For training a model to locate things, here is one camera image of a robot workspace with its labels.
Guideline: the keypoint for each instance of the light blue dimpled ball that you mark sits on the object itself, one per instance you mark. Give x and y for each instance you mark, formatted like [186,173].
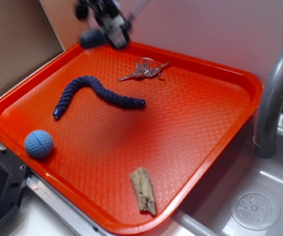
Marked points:
[38,144]

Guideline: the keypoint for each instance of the black metal bracket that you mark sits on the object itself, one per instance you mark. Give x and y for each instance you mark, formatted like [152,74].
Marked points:
[13,174]

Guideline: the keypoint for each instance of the grey plastic faucet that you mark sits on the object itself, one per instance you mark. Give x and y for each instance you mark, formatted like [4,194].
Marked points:
[269,112]

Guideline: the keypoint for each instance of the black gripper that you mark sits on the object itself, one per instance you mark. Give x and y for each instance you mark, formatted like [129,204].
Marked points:
[109,18]

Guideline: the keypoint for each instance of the round sink drain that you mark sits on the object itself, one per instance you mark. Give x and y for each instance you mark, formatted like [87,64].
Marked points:
[255,209]

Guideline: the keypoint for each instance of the orange plastic tray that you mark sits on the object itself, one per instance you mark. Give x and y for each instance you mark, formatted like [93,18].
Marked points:
[174,126]

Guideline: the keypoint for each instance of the brown cardboard box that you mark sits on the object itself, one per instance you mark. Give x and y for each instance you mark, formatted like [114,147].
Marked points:
[27,41]

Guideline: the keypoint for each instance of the grey toy sink basin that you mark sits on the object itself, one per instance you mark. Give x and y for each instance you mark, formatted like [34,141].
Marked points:
[206,210]

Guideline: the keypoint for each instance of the weathered wood piece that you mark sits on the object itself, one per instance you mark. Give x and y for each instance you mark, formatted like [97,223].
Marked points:
[144,191]

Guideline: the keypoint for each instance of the aluminium frame rail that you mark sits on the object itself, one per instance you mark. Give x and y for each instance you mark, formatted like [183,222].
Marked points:
[44,212]

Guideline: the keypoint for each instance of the silver keys on ring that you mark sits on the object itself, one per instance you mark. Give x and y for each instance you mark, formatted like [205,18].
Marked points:
[146,68]

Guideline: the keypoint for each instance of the dark green plastic pickle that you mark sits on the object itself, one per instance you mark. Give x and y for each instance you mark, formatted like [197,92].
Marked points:
[91,39]

